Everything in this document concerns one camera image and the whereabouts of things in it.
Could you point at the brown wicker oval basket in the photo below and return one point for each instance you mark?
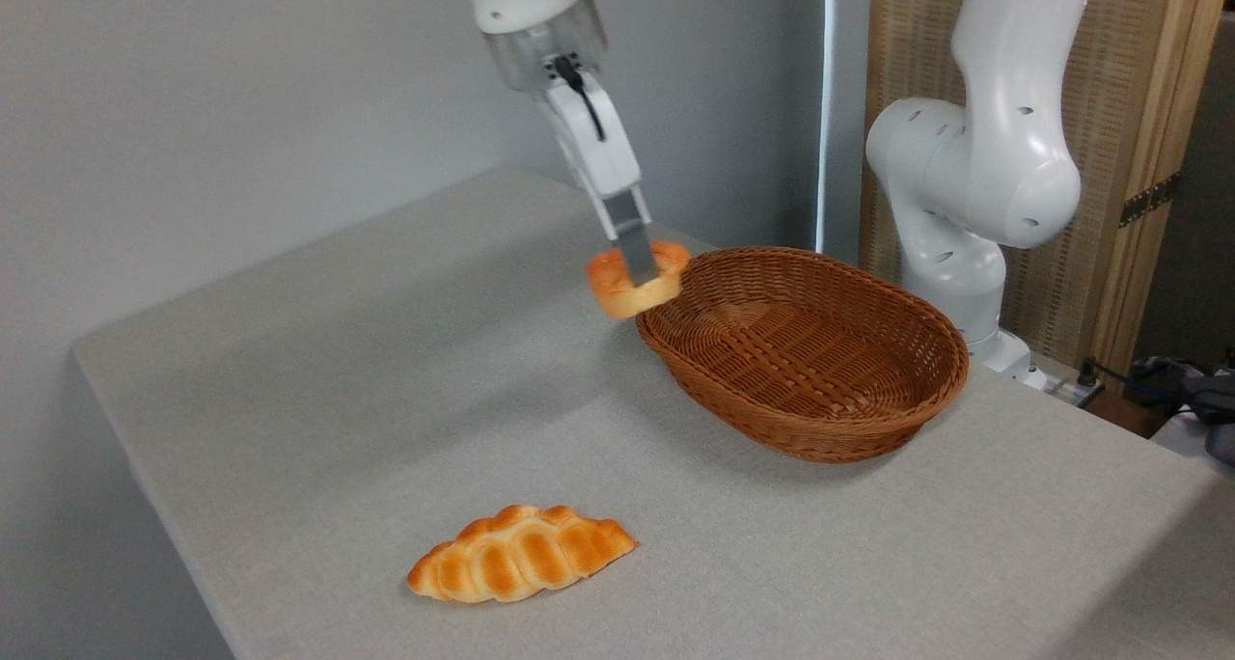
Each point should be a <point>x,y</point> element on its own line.
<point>801,371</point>

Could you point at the dark grey bundle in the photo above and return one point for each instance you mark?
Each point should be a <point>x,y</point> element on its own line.
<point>1201,404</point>

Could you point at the braided long bread loaf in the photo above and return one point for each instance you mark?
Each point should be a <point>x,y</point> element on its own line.
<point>521,556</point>

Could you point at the white vertical post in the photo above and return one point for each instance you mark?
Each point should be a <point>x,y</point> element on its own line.
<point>841,110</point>

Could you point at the round orange bread roll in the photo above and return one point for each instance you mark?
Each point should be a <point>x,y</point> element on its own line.
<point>617,293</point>

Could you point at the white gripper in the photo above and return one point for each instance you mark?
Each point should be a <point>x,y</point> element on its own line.
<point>603,153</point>

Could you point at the brown wooden block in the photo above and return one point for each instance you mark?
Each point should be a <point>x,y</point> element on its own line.
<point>1129,414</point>

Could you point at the grey fabric tablecloth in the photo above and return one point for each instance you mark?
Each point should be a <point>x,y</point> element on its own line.
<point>386,448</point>

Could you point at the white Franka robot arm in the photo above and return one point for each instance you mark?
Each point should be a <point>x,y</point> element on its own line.
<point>1003,158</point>

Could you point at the metal screen hinge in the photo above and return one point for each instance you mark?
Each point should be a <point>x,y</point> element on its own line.
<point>1148,200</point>

